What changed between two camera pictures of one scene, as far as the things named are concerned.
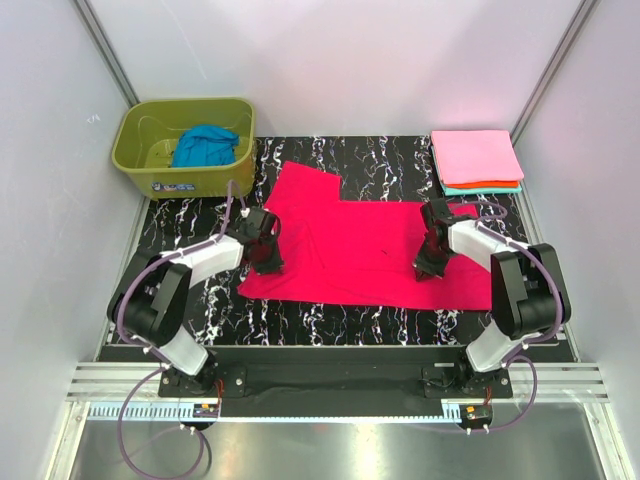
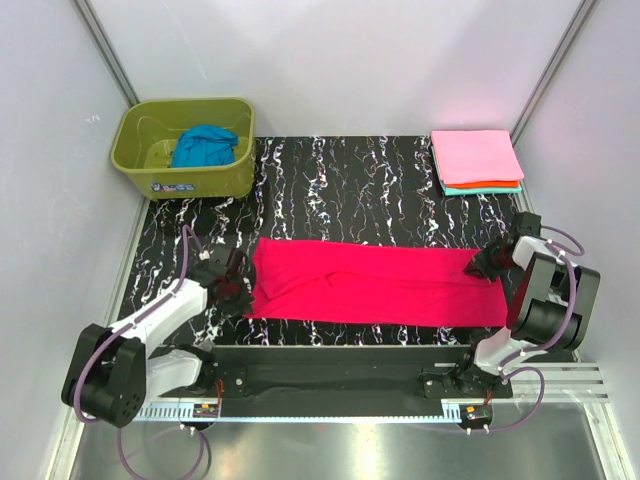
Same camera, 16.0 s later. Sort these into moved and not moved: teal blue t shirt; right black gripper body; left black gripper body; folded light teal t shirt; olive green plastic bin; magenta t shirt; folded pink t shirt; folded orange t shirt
Moved: magenta t shirt; left black gripper body; right black gripper body
Not moved: teal blue t shirt; olive green plastic bin; folded orange t shirt; folded light teal t shirt; folded pink t shirt
